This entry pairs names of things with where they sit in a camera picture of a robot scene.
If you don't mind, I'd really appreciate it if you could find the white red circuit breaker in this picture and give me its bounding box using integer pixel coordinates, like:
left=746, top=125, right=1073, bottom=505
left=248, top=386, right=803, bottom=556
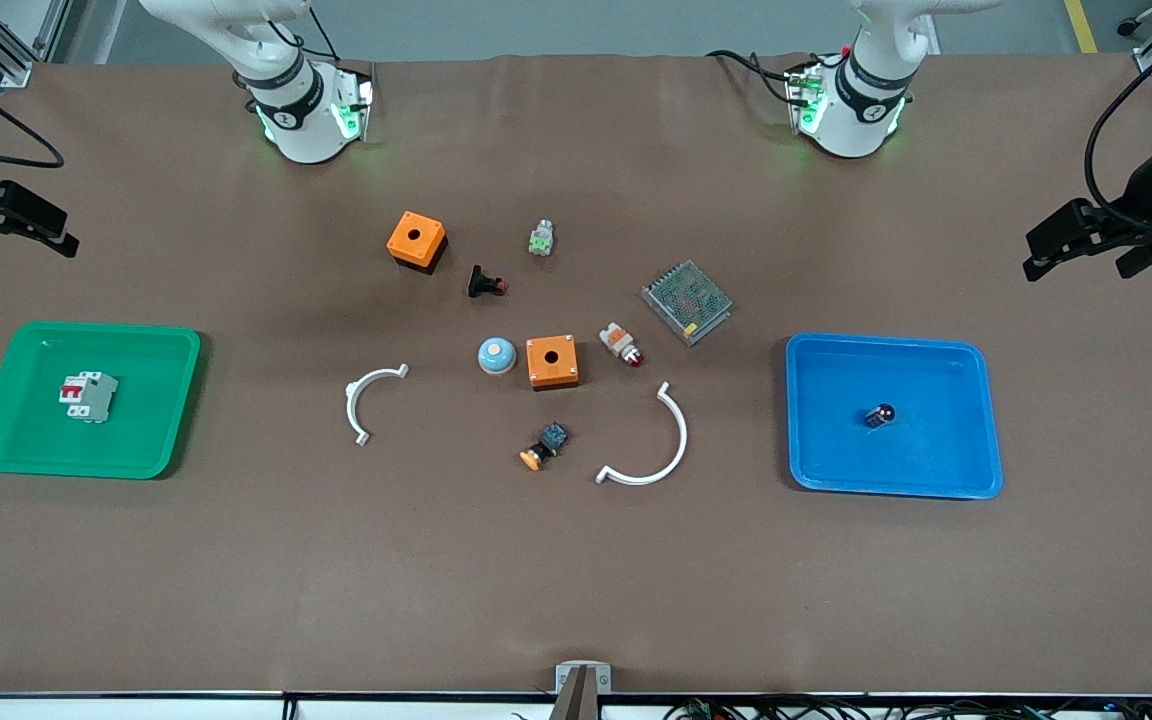
left=58, top=371, right=120, bottom=425

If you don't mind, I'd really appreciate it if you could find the arm base connector panel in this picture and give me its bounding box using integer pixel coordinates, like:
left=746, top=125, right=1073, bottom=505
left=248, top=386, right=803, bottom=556
left=333, top=68, right=376, bottom=144
left=785, top=64, right=830, bottom=137

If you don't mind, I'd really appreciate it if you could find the green plastic tray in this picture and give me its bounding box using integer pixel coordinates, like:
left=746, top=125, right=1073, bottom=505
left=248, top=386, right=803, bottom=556
left=0, top=320, right=203, bottom=481

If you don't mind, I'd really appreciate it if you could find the blue plastic tray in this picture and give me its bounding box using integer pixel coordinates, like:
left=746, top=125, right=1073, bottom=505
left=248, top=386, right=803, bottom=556
left=785, top=332, right=1004, bottom=500

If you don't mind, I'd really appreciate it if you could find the orange button box black base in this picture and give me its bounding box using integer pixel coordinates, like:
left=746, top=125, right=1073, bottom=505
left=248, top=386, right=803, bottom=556
left=386, top=210, right=449, bottom=275

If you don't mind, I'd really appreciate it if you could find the metal mesh power supply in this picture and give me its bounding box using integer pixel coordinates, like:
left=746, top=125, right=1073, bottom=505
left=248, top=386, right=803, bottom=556
left=640, top=260, right=735, bottom=348

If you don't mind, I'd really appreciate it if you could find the red indicator lamp orange body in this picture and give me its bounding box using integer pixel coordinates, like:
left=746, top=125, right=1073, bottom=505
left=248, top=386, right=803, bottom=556
left=598, top=322, right=644, bottom=369

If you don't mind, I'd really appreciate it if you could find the orange push button blue body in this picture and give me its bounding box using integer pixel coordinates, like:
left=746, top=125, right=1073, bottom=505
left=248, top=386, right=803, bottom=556
left=519, top=421, right=571, bottom=472

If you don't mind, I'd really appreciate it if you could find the brown table mat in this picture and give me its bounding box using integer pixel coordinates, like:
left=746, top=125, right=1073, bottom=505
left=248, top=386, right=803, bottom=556
left=0, top=52, right=1152, bottom=698

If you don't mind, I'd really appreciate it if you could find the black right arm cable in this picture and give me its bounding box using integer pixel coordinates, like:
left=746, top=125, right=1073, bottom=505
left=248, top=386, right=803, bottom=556
left=0, top=60, right=66, bottom=169

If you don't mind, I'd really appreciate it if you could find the black base cable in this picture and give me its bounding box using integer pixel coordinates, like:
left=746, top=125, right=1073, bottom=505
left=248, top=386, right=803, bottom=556
left=705, top=47, right=799, bottom=107

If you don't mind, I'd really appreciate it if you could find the small white arc bracket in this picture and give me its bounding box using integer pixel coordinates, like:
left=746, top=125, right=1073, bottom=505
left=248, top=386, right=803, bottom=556
left=344, top=364, right=410, bottom=447

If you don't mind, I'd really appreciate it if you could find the large white arc bracket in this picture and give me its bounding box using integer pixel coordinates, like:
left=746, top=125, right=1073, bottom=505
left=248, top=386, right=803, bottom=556
left=595, top=381, right=689, bottom=488

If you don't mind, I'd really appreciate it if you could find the grey metal camera bracket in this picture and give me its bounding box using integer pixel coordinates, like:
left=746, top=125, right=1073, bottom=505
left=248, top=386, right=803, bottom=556
left=554, top=661, right=613, bottom=720

